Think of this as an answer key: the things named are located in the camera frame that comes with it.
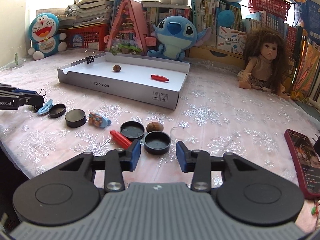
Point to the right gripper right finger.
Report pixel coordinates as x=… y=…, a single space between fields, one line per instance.
x=198 y=162

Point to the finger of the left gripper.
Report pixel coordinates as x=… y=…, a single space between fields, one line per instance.
x=12 y=98

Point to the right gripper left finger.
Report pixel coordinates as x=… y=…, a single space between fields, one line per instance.
x=116 y=162

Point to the clear plastic dome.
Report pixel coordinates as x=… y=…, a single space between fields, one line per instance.
x=179 y=134

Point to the light blue plastic clip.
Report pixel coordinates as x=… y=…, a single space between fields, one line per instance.
x=45 y=108

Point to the brown walnut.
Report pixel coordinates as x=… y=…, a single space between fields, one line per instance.
x=116 y=68
x=154 y=126

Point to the black round puck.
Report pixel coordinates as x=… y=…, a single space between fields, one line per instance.
x=75 y=118

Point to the black round open lid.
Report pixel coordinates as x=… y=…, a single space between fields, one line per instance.
x=132 y=130

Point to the colourful patterned blue clip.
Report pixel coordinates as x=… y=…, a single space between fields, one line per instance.
x=98 y=120

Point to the Doraemon plush toy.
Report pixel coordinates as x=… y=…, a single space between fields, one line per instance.
x=44 y=37

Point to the white cardboard tray box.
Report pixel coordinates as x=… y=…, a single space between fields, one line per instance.
x=133 y=81

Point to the black binder clip on edge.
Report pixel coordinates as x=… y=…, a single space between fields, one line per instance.
x=90 y=56

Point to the red crayon in tray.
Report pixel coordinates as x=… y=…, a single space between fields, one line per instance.
x=159 y=78

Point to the brown walnut in tray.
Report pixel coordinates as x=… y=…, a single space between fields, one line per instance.
x=116 y=68

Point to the red plastic crate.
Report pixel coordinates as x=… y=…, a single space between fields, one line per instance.
x=86 y=37

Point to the red cased smartphone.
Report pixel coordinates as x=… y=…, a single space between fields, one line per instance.
x=306 y=162

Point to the wooden drawer shelf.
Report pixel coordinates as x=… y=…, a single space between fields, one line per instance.
x=213 y=54

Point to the stack of books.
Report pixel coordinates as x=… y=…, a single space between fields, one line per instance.
x=88 y=12

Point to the white pencil print box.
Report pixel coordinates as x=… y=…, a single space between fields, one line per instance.
x=231 y=40

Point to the pink triangular toy house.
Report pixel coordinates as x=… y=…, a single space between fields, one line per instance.
x=129 y=32

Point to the blue Stitch plush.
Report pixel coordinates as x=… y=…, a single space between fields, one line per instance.
x=175 y=35

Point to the brown haired doll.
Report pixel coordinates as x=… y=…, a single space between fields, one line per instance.
x=265 y=62

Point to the row of shelf books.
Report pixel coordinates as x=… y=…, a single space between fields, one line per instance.
x=203 y=14

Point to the red wire basket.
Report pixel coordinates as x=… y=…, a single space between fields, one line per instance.
x=278 y=8

